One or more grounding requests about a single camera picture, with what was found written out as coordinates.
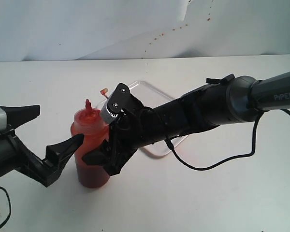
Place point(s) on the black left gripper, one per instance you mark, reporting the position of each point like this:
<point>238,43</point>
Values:
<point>14,155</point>

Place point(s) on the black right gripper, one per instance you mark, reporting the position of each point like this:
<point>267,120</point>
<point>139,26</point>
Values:
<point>136,127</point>

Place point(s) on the red sauce squeeze bottle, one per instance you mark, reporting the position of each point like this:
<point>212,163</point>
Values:
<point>89,122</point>

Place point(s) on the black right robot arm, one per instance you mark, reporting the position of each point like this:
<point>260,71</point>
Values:
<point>223,101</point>

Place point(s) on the white rectangular plastic tray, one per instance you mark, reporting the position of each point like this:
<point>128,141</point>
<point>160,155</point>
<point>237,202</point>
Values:
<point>151,98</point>

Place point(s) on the white backdrop sheet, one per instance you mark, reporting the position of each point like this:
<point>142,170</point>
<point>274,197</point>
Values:
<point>32,30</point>

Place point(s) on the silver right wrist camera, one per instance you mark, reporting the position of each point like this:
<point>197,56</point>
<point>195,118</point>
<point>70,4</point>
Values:
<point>115,103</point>

